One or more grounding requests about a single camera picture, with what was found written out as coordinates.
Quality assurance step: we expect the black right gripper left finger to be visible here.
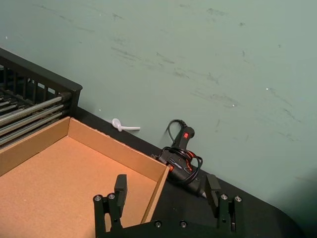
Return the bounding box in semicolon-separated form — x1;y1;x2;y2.
93;174;128;234

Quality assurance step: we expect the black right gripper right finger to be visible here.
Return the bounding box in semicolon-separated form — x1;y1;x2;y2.
205;174;244;233

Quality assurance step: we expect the black table cloth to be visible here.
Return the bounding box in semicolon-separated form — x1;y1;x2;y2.
74;106;307;238

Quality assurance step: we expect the shallow brown cardboard tray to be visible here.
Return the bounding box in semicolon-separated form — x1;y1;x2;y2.
0;116;170;238

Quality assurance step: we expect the small white plastic piece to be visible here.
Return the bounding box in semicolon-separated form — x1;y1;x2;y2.
111;118;141;132

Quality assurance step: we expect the black rack with steel bars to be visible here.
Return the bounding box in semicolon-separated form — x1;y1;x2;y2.
0;47;83;150

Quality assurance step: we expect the black corded tool red switch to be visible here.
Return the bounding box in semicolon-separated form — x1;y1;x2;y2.
151;119;208;198

